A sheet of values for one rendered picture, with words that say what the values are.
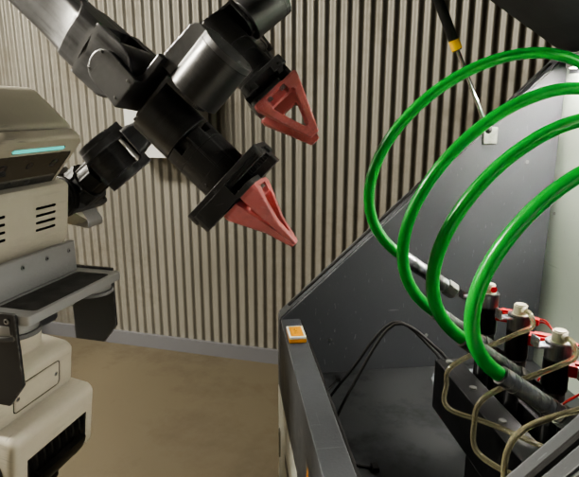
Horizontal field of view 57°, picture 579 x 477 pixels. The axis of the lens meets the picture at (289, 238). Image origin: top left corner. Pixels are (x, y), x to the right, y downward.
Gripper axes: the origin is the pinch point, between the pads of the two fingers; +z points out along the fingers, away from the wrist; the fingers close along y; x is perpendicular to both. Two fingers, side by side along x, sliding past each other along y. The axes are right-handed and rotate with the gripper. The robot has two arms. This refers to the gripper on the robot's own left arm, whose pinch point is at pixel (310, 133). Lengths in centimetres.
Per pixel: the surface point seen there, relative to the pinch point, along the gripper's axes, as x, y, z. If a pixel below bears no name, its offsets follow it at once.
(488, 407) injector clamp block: 7.3, 0.1, 41.2
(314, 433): 25.7, -1.8, 28.6
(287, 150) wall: -10, 192, -35
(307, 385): 24.5, 9.9, 25.6
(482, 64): -20.8, -2.7, 8.8
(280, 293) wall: 43, 211, 15
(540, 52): -27.3, -1.8, 12.5
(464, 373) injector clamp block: 6.3, 8.8, 39.1
